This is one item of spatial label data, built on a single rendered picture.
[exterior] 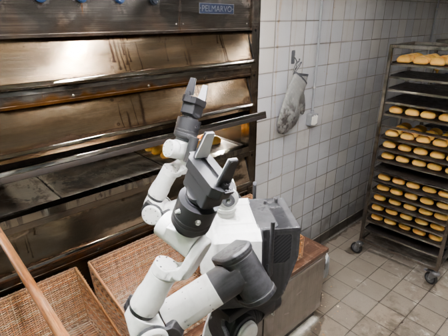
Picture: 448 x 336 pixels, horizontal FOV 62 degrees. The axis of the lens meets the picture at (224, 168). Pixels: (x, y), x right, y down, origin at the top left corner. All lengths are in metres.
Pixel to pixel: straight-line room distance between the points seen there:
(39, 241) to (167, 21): 1.19
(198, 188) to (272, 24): 1.84
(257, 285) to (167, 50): 1.32
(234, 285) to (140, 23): 1.31
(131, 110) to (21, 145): 0.52
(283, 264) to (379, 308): 1.98
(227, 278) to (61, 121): 1.08
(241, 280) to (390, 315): 2.21
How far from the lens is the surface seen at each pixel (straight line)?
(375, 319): 3.03
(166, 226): 0.84
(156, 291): 0.90
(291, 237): 1.15
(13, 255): 1.51
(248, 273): 0.98
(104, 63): 1.79
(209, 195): 0.70
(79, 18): 1.77
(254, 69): 2.38
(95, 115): 1.81
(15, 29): 1.69
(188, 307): 0.98
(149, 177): 2.03
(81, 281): 1.98
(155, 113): 1.95
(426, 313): 3.22
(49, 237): 1.92
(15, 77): 1.67
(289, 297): 2.43
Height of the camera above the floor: 1.97
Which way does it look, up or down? 22 degrees down
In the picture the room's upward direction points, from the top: straight up
